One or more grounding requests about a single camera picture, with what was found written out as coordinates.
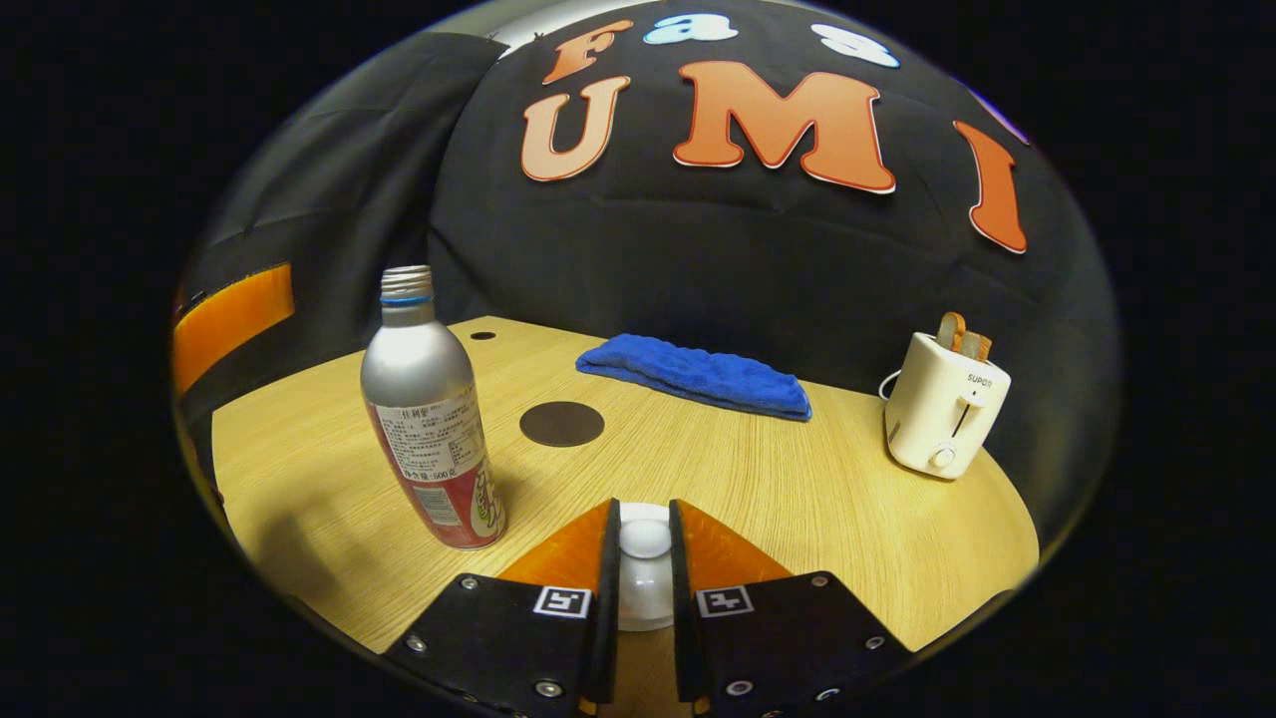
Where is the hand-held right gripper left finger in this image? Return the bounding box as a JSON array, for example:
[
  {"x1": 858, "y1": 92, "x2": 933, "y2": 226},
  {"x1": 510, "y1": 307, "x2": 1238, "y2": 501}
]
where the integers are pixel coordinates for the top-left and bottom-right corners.
[{"x1": 382, "y1": 497, "x2": 624, "y2": 718}]

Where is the black backdrop cloth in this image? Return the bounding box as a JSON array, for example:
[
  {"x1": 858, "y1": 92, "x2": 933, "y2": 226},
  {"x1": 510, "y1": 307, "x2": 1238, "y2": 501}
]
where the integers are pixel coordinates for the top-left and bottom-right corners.
[{"x1": 429, "y1": 0, "x2": 1122, "y2": 539}]

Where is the silver water bottle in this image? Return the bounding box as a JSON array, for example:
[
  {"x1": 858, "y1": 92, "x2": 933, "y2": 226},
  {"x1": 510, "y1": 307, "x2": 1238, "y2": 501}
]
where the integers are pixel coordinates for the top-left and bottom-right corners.
[{"x1": 360, "y1": 265, "x2": 507, "y2": 550}]

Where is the cream toaster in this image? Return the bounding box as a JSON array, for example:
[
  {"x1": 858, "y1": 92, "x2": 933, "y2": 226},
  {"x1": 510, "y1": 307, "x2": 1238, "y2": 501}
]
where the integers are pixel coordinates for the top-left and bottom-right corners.
[{"x1": 883, "y1": 332, "x2": 1012, "y2": 482}]

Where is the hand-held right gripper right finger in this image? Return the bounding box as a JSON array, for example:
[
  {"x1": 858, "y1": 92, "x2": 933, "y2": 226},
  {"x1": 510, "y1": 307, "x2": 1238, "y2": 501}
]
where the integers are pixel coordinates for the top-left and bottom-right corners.
[{"x1": 668, "y1": 497, "x2": 915, "y2": 718}]

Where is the dark round coaster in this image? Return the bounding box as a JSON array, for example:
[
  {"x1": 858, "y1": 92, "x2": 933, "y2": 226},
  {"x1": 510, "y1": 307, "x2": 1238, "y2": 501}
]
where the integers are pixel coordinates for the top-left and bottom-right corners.
[{"x1": 519, "y1": 401, "x2": 606, "y2": 448}]

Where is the dark grey side cloth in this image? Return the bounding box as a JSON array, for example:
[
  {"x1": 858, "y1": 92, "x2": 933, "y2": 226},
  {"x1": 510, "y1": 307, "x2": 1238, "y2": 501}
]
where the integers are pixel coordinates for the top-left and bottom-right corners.
[{"x1": 179, "y1": 30, "x2": 509, "y2": 420}]

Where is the blue towel cloth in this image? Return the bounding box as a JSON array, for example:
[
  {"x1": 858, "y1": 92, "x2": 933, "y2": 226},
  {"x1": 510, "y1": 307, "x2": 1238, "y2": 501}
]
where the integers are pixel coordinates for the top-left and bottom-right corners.
[{"x1": 575, "y1": 333, "x2": 813, "y2": 423}]

